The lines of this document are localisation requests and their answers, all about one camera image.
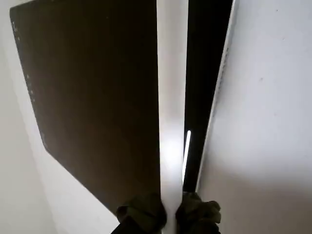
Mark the black ipad tablet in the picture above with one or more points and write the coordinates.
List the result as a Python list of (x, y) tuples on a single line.
[(97, 97)]

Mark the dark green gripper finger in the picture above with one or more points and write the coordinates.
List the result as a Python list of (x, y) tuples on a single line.
[(143, 214), (197, 214)]

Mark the white apple pencil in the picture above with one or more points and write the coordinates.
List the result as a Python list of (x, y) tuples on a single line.
[(171, 97)]

